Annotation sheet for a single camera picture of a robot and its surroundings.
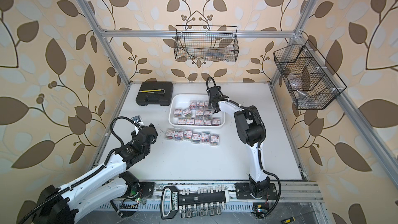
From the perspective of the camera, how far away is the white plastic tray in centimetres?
98

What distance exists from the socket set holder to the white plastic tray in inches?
13.8

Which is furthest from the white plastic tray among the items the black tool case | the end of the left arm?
the end of the left arm

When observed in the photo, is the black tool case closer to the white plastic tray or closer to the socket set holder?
the white plastic tray

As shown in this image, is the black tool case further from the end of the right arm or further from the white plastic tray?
the end of the right arm

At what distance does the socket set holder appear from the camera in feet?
2.27

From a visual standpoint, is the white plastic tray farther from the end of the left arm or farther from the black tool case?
the end of the left arm
